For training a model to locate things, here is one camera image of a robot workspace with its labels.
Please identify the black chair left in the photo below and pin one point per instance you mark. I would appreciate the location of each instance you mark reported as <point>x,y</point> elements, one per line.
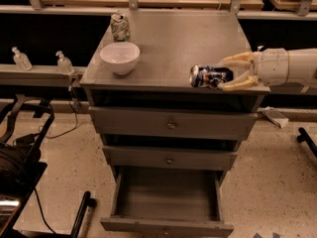
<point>20,166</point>

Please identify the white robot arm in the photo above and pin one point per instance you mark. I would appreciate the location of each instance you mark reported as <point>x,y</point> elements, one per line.
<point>302,68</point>

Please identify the white ceramic bowl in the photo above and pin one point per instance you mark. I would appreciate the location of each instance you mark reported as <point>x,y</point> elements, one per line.
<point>121,57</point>

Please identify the black bar bottom left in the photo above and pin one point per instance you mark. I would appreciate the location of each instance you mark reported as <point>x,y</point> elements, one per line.
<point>86,202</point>

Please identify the crushed blue pepsi can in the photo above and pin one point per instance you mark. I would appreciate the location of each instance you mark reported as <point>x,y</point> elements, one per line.
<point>209,76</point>

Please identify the grey wooden drawer cabinet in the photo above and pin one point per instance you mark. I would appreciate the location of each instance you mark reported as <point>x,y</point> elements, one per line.
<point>171,42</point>

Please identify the clear pump bottle near cabinet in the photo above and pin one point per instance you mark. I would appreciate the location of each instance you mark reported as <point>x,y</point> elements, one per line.
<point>64,64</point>

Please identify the grey top drawer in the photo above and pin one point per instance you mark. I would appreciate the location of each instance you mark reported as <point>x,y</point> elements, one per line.
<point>189,123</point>

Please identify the small pump bottle right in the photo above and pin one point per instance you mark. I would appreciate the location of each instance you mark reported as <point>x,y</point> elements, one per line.
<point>259,48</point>

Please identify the grey middle drawer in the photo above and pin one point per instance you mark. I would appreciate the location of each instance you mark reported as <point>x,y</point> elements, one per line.
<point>182,159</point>

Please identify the clear pump bottle far left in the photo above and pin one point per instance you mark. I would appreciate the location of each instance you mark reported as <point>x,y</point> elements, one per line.
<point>21,59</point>

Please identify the white paper packet on floor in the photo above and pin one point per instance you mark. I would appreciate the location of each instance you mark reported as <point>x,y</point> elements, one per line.
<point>275,117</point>

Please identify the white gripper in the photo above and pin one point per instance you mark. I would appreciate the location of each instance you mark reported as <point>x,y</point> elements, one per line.
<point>272,67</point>

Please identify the crushed green white can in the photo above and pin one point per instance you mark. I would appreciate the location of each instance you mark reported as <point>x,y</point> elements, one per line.
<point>120,27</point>

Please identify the brass top drawer knob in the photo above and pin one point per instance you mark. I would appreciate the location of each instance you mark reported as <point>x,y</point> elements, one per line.
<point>171,125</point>

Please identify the grey open bottom drawer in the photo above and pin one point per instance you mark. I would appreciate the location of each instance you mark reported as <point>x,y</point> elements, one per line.
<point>167,202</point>

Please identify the black caster leg right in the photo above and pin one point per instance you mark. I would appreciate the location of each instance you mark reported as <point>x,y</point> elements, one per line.
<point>304,137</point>

